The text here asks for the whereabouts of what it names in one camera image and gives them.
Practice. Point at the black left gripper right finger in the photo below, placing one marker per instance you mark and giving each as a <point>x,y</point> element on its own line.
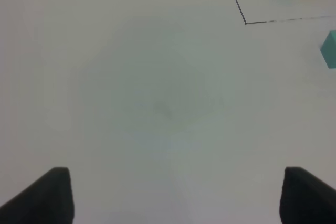
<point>306,199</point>

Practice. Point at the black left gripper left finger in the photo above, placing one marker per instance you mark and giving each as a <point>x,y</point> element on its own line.
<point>48,200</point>

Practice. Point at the teal block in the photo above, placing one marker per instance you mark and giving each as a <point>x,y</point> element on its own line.
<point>328,50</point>

